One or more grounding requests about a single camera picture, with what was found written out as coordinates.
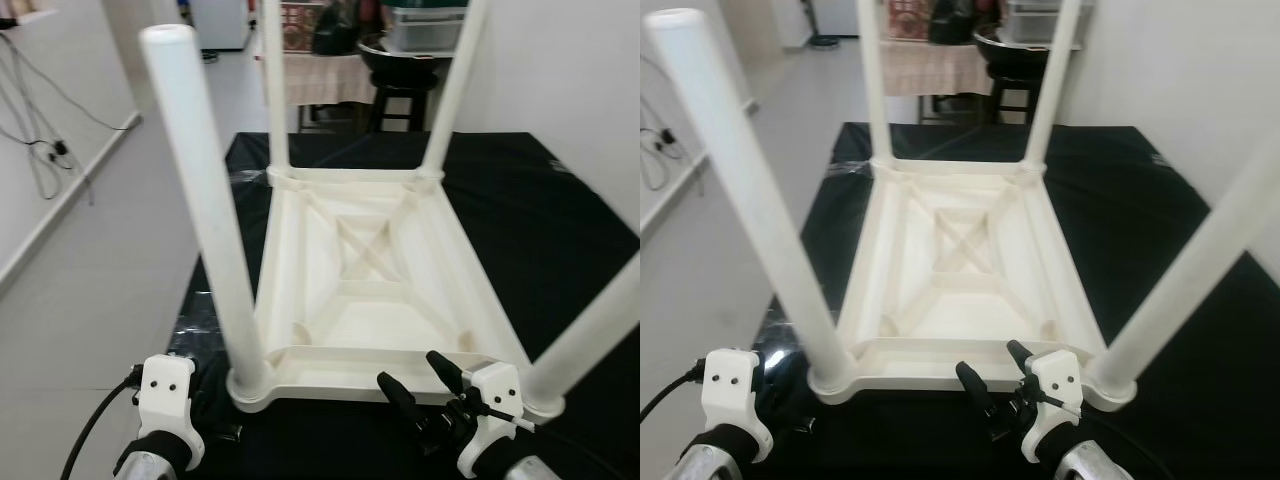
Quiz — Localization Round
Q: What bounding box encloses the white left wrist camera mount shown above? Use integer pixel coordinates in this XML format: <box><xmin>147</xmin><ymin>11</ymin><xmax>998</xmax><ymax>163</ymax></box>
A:
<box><xmin>700</xmin><ymin>348</ymin><xmax>772</xmax><ymax>462</ymax></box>
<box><xmin>138</xmin><ymin>355</ymin><xmax>207</xmax><ymax>472</ymax></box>

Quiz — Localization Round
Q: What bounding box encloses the white tall appliance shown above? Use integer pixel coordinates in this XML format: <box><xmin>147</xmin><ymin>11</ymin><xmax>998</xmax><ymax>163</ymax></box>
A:
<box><xmin>809</xmin><ymin>0</ymin><xmax>862</xmax><ymax>37</ymax></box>
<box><xmin>190</xmin><ymin>0</ymin><xmax>252</xmax><ymax>52</ymax></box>

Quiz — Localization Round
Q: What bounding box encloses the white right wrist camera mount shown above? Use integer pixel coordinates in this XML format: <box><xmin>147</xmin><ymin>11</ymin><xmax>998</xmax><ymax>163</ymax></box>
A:
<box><xmin>1029</xmin><ymin>350</ymin><xmax>1087</xmax><ymax>462</ymax></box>
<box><xmin>457</xmin><ymin>362</ymin><xmax>527</xmax><ymax>477</ymax></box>

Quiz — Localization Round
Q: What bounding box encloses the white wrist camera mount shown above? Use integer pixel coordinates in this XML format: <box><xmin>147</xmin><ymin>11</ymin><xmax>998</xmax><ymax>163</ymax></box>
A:
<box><xmin>1029</xmin><ymin>350</ymin><xmax>1087</xmax><ymax>462</ymax></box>
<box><xmin>457</xmin><ymin>362</ymin><xmax>527</xmax><ymax>477</ymax></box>
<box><xmin>138</xmin><ymin>355</ymin><xmax>207</xmax><ymax>472</ymax></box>
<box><xmin>700</xmin><ymin>348</ymin><xmax>772</xmax><ymax>462</ymax></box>

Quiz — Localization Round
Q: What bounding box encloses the thin black wall cable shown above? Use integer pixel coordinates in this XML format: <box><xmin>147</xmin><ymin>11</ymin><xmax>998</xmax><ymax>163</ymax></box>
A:
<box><xmin>18</xmin><ymin>38</ymin><xmax>143</xmax><ymax>133</ymax></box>

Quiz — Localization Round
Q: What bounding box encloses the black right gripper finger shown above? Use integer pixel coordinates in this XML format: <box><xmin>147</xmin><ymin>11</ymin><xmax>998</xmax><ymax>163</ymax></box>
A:
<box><xmin>954</xmin><ymin>360</ymin><xmax>997</xmax><ymax>414</ymax></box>
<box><xmin>376</xmin><ymin>371</ymin><xmax>421</xmax><ymax>428</ymax></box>
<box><xmin>1004</xmin><ymin>339</ymin><xmax>1037</xmax><ymax>380</ymax></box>
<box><xmin>424</xmin><ymin>349</ymin><xmax>468</xmax><ymax>398</ymax></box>

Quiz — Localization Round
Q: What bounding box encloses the black tablecloth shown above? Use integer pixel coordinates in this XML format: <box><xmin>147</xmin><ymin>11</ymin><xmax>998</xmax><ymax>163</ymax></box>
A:
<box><xmin>750</xmin><ymin>122</ymin><xmax>1280</xmax><ymax>480</ymax></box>
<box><xmin>165</xmin><ymin>130</ymin><xmax>641</xmax><ymax>480</ymax></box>

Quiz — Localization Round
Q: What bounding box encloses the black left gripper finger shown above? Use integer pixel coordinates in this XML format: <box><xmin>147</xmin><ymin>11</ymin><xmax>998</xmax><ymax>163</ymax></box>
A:
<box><xmin>755</xmin><ymin>350</ymin><xmax>803</xmax><ymax>401</ymax></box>
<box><xmin>190</xmin><ymin>362</ymin><xmax>229</xmax><ymax>401</ymax></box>

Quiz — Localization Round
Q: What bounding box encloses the white plastic children table top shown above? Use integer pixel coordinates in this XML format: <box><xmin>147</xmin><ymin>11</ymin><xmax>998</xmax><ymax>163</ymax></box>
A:
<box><xmin>228</xmin><ymin>165</ymin><xmax>567</xmax><ymax>414</ymax></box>
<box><xmin>808</xmin><ymin>155</ymin><xmax>1140</xmax><ymax>412</ymax></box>

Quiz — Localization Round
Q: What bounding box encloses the beige patterned tablecloth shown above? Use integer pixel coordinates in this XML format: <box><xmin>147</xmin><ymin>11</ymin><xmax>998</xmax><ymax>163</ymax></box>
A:
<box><xmin>879</xmin><ymin>40</ymin><xmax>992</xmax><ymax>99</ymax></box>
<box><xmin>273</xmin><ymin>52</ymin><xmax>378</xmax><ymax>107</ymax></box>

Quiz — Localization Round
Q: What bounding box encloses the looped black wall cable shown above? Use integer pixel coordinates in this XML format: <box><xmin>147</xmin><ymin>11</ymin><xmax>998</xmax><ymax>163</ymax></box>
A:
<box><xmin>640</xmin><ymin>58</ymin><xmax>703</xmax><ymax>193</ymax></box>
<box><xmin>0</xmin><ymin>28</ymin><xmax>98</xmax><ymax>208</ymax></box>

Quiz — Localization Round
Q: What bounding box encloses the white plastic table leg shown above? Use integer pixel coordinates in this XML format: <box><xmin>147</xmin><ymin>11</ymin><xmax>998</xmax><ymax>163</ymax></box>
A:
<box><xmin>645</xmin><ymin>7</ymin><xmax>860</xmax><ymax>393</ymax></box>
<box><xmin>858</xmin><ymin>0</ymin><xmax>894</xmax><ymax>164</ymax></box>
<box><xmin>1085</xmin><ymin>140</ymin><xmax>1280</xmax><ymax>403</ymax></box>
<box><xmin>1024</xmin><ymin>0</ymin><xmax>1084</xmax><ymax>170</ymax></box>
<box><xmin>424</xmin><ymin>0</ymin><xmax>492</xmax><ymax>177</ymax></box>
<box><xmin>139</xmin><ymin>24</ymin><xmax>277</xmax><ymax>403</ymax></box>
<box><xmin>520</xmin><ymin>254</ymin><xmax>641</xmax><ymax>413</ymax></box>
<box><xmin>260</xmin><ymin>0</ymin><xmax>292</xmax><ymax>172</ymax></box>

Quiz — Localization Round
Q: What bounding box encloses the red printed box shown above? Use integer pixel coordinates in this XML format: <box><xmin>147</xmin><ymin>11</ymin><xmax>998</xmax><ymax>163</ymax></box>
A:
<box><xmin>884</xmin><ymin>0</ymin><xmax>937</xmax><ymax>42</ymax></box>
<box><xmin>281</xmin><ymin>0</ymin><xmax>322</xmax><ymax>54</ymax></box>

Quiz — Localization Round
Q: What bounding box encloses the black bag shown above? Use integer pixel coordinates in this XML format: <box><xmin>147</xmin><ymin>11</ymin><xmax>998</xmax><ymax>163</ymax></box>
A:
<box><xmin>928</xmin><ymin>0</ymin><xmax>987</xmax><ymax>47</ymax></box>
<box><xmin>312</xmin><ymin>0</ymin><xmax>367</xmax><ymax>57</ymax></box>

